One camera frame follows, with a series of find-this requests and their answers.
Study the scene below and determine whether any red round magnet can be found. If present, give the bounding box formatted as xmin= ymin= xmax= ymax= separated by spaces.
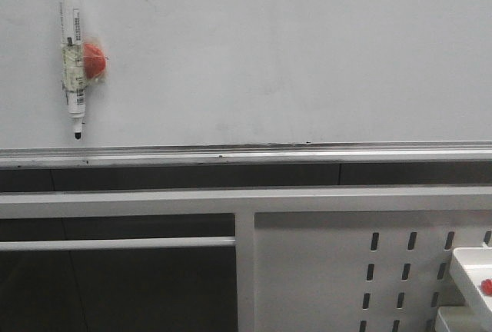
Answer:
xmin=83 ymin=42 xmax=106 ymax=80

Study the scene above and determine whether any white whiteboard marker pen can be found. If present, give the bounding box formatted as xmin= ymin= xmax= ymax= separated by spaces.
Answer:
xmin=58 ymin=0 xmax=87 ymax=140

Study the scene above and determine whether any large whiteboard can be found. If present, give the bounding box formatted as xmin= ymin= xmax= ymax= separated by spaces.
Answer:
xmin=1 ymin=0 xmax=491 ymax=149

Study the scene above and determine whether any white perforated pegboard panel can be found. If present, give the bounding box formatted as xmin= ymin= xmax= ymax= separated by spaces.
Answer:
xmin=255 ymin=211 xmax=491 ymax=331

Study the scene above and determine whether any white plastic bin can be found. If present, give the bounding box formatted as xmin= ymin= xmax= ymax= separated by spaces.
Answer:
xmin=434 ymin=306 xmax=484 ymax=332
xmin=449 ymin=247 xmax=491 ymax=331

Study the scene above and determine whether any lower white plastic bin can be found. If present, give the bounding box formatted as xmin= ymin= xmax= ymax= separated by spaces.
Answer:
xmin=434 ymin=306 xmax=484 ymax=332

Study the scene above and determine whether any small red object in bin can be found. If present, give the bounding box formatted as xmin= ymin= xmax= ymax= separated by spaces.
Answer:
xmin=480 ymin=278 xmax=492 ymax=296

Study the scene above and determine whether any aluminium whiteboard tray rail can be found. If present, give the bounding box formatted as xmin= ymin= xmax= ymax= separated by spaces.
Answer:
xmin=1 ymin=141 xmax=491 ymax=169

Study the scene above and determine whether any white metal rack frame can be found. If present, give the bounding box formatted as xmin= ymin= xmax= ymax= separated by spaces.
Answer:
xmin=1 ymin=186 xmax=491 ymax=331

